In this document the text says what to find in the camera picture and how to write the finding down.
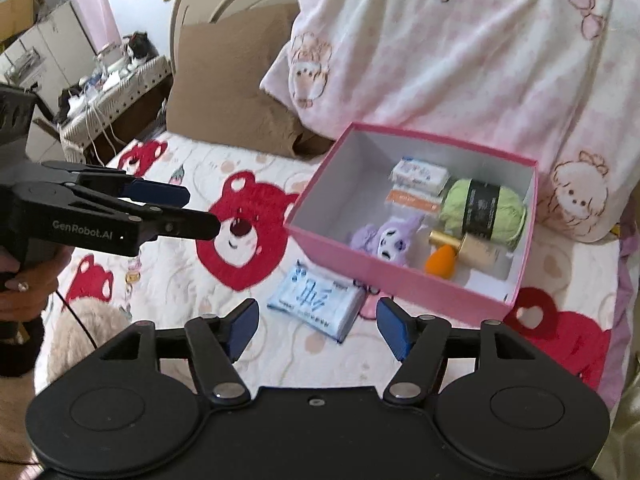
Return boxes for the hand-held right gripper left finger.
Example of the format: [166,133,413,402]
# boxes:
[97,298,260,404]

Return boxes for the pink cardboard box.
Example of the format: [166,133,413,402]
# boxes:
[283,121,540,319]

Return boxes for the gold satin cloth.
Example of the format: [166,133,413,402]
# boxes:
[600,395,640,480]

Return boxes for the clear orange-label floss box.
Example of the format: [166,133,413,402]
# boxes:
[385,186,446,212]

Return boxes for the blue tissue packet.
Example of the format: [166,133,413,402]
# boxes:
[266,260,368,345]

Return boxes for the orange makeup sponge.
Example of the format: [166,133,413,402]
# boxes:
[425,245,459,279]

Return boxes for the small white tissue pack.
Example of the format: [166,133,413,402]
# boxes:
[390,158,450,196]

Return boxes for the gold-capped foundation bottle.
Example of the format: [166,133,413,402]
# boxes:
[428,230,516,279]

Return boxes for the cluttered bedside table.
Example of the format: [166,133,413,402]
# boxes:
[59,55,174,150]

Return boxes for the white cabinet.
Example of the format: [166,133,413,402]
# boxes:
[0,0,99,107]

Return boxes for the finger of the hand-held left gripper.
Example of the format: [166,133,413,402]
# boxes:
[41,160,192,209]
[116,199,222,242]

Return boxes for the black and white cat plush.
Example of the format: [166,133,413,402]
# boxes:
[122,31,159,67]

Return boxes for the black cable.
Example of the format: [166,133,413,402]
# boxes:
[52,287,103,353]

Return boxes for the red bear printed blanket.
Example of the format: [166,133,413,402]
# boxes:
[40,132,632,402]

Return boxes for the pink cartoon-print pillow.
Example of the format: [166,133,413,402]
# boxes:
[260,0,637,247]

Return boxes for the purple cloth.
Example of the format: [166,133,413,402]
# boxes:
[597,210,640,411]

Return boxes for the purple plush toy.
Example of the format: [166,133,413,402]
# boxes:
[349,212,426,266]

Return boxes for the person's left hand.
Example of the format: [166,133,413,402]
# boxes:
[0,248,72,322]

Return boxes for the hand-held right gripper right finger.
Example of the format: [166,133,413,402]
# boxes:
[376,297,540,404]

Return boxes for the brown pillow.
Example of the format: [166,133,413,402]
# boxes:
[165,5,337,162]

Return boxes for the brown cardboard box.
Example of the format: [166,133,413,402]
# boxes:
[0,0,49,49]

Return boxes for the green yarn ball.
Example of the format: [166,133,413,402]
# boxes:
[439,177,529,251]

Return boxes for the pink curtain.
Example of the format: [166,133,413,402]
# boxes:
[69,0,125,56]

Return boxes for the white cables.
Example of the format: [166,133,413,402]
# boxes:
[84,87,128,162]

